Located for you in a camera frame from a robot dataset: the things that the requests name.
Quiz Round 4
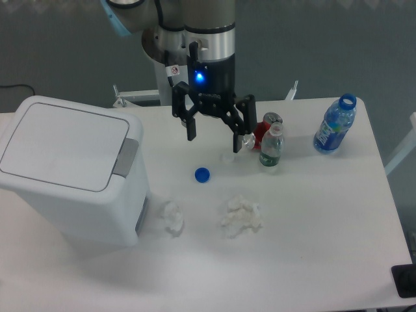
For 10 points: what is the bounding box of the black device at edge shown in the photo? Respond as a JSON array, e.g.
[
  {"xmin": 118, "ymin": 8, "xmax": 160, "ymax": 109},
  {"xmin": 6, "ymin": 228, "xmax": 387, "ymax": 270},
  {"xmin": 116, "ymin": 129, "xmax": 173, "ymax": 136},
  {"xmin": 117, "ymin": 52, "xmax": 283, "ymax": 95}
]
[{"xmin": 391, "ymin": 264, "xmax": 415, "ymax": 298}]

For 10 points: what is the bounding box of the clear green-label water bottle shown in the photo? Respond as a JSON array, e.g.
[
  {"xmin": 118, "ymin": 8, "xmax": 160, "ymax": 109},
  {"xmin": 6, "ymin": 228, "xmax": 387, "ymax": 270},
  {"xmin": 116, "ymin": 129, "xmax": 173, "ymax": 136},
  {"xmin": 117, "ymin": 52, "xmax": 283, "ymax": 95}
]
[{"xmin": 259, "ymin": 122, "xmax": 284, "ymax": 167}]

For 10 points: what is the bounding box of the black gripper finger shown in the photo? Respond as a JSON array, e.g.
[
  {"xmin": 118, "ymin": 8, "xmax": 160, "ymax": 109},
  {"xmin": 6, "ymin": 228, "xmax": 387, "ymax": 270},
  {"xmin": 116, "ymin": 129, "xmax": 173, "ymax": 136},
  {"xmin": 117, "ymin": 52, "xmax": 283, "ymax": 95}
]
[
  {"xmin": 172, "ymin": 81, "xmax": 198, "ymax": 141},
  {"xmin": 219, "ymin": 94, "xmax": 257, "ymax": 153}
]

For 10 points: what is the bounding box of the white frame at right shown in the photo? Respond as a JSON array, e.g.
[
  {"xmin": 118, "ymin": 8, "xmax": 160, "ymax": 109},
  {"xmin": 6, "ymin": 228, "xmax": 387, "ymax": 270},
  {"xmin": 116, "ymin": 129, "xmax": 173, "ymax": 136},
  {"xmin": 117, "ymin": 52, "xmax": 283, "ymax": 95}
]
[{"xmin": 384, "ymin": 112, "xmax": 415, "ymax": 176}]

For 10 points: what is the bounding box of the blue bottle cap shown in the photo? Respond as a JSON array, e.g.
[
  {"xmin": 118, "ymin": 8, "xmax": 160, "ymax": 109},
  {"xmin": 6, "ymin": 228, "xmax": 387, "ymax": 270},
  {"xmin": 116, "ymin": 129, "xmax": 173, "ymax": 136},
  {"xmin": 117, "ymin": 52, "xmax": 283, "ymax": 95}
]
[{"xmin": 194, "ymin": 167, "xmax": 211, "ymax": 183}]

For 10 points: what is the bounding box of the red soda can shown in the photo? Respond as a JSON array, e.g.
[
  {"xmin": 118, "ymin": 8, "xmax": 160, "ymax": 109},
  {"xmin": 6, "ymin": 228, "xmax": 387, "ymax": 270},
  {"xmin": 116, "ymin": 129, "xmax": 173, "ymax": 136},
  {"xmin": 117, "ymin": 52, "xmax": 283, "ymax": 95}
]
[{"xmin": 253, "ymin": 112, "xmax": 283, "ymax": 150}]

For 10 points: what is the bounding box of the large crumpled white tissue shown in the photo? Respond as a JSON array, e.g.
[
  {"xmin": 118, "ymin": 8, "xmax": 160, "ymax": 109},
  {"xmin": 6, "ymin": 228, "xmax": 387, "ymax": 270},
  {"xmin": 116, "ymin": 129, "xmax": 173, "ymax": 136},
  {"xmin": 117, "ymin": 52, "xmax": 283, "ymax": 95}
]
[{"xmin": 220, "ymin": 194, "xmax": 263, "ymax": 239}]

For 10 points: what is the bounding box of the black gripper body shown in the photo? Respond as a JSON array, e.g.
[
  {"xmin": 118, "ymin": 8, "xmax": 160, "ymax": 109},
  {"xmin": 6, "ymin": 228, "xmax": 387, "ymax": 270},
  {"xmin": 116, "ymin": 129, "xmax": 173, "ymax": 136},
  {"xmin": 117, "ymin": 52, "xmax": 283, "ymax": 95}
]
[{"xmin": 185, "ymin": 55, "xmax": 237, "ymax": 118}]

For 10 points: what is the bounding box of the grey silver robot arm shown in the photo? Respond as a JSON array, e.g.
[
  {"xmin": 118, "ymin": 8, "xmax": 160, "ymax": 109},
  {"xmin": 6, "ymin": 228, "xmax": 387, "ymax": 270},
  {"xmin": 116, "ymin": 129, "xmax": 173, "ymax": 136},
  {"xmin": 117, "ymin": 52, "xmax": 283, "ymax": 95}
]
[{"xmin": 101, "ymin": 1, "xmax": 257, "ymax": 153}]

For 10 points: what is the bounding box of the white trash can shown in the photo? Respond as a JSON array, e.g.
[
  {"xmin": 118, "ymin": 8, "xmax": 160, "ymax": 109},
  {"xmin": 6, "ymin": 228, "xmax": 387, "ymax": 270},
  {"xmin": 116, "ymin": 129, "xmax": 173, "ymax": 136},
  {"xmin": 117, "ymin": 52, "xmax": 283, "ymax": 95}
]
[{"xmin": 1, "ymin": 96, "xmax": 150, "ymax": 246}]

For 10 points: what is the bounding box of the white metal robot stand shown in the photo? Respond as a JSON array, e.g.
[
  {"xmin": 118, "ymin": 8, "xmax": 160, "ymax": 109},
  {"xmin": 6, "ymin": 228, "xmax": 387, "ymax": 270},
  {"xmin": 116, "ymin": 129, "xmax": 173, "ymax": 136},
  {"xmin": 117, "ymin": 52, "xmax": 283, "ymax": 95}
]
[{"xmin": 112, "ymin": 27, "xmax": 300, "ymax": 109}]

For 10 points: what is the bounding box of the small crumpled white tissue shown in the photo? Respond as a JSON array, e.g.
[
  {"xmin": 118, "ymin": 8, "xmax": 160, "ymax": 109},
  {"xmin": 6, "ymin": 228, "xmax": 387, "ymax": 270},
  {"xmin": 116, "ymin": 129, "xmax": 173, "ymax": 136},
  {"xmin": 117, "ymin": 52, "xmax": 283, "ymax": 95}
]
[{"xmin": 159, "ymin": 201, "xmax": 185, "ymax": 238}]

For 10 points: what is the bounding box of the blue drink bottle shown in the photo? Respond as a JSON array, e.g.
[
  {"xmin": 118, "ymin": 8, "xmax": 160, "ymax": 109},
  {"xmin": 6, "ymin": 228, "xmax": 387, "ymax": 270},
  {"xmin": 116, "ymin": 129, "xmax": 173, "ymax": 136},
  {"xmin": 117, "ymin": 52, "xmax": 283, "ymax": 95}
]
[{"xmin": 313, "ymin": 93, "xmax": 357, "ymax": 154}]

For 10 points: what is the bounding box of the black floor cable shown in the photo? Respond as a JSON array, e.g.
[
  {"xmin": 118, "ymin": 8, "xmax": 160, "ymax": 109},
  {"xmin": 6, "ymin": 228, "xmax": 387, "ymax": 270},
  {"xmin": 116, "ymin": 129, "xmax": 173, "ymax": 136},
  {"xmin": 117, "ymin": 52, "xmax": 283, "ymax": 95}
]
[{"xmin": 0, "ymin": 84, "xmax": 34, "ymax": 97}]

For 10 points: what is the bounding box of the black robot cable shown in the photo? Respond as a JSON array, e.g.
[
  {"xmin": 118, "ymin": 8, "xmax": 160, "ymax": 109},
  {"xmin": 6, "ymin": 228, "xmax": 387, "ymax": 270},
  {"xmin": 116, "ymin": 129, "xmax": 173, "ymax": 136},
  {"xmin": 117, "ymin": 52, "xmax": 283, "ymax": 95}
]
[{"xmin": 153, "ymin": 0, "xmax": 183, "ymax": 89}]

